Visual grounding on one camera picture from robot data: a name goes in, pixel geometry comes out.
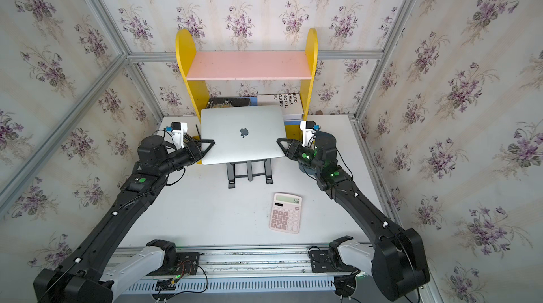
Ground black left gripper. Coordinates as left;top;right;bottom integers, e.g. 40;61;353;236
158;142;218;179

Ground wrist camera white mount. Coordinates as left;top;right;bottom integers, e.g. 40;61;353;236
169;121;188;149
300;121;320;147

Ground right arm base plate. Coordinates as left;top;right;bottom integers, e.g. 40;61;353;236
308;246;361;275

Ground white book black lettering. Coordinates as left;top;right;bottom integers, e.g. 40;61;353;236
257;93;304;122

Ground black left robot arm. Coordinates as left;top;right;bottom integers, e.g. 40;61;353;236
33;136;215;302

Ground black book gold emblem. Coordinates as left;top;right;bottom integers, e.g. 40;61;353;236
206;97;251;109

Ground aluminium mounting rail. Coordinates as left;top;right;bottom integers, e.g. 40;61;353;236
103;246;373;302

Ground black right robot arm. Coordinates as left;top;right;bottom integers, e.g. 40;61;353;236
277;131;431;302

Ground silver laptop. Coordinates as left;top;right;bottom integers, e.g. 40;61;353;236
201;105;286;165

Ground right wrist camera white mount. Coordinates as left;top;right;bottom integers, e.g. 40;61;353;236
300;121;320;147

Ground yellow pink blue shelf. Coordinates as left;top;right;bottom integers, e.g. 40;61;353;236
175;28;318;121

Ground pink calculator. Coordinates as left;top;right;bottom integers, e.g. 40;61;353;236
269;193;303;235

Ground black laptop stand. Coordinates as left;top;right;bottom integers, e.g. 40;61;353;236
226;159;274;189

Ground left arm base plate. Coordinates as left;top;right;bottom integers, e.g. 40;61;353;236
148;252;201;276

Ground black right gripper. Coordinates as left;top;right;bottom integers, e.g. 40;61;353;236
275;138;323;175

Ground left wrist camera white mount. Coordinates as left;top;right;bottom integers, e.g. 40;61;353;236
169;121;188;149

